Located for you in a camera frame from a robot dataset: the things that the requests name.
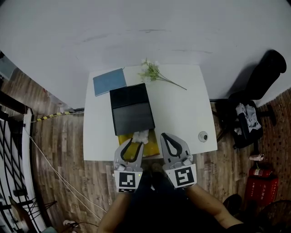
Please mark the black metal railing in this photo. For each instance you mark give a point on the black metal railing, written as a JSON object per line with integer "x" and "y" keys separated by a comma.
{"x": 13, "y": 159}

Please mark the grey crumpled cloth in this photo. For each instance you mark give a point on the grey crumpled cloth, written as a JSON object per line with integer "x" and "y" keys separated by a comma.
{"x": 250, "y": 116}

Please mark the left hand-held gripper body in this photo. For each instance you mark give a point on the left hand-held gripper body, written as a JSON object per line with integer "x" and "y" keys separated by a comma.
{"x": 127, "y": 179}

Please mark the white table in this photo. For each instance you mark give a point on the white table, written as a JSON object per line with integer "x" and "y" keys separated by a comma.
{"x": 179, "y": 113}

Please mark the black box with yellow drawer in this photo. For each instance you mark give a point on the black box with yellow drawer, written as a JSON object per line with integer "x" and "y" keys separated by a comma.
{"x": 131, "y": 109}

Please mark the artificial white flower sprig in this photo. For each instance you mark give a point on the artificial white flower sprig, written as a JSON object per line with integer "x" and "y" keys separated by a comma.
{"x": 150, "y": 71}

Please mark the blue notebook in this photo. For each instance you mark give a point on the blue notebook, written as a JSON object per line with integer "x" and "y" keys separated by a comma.
{"x": 109, "y": 82}

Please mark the person's dark clothing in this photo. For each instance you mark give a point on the person's dark clothing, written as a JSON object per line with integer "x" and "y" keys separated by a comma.
{"x": 163, "y": 211}

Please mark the black office chair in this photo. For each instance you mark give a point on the black office chair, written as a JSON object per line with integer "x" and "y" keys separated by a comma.
{"x": 259, "y": 82}

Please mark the person's right forearm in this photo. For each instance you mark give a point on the person's right forearm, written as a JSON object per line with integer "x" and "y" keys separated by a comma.
{"x": 209, "y": 202}

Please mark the white paper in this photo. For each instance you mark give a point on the white paper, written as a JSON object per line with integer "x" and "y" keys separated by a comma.
{"x": 141, "y": 136}

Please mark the black round stool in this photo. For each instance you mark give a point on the black round stool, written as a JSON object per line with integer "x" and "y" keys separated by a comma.
{"x": 232, "y": 203}

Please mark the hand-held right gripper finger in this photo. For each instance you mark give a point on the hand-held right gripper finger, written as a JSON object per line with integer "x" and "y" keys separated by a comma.
{"x": 186, "y": 149}
{"x": 165, "y": 152}

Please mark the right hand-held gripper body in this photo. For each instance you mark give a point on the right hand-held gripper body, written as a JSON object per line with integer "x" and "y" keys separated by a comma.
{"x": 184, "y": 176}

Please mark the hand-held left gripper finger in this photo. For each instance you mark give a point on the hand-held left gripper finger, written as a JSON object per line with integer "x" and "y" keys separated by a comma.
{"x": 118, "y": 154}
{"x": 139, "y": 159}

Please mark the red fire extinguisher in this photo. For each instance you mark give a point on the red fire extinguisher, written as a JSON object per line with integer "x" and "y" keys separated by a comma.
{"x": 260, "y": 171}

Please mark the person's left forearm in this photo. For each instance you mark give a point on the person's left forearm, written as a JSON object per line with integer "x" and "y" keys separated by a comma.
{"x": 116, "y": 211}

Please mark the person's dark shoes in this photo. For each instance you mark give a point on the person's dark shoes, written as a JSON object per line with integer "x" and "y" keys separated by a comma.
{"x": 157, "y": 168}

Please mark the red fire extinguisher box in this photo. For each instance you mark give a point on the red fire extinguisher box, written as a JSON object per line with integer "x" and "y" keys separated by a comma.
{"x": 261, "y": 191}

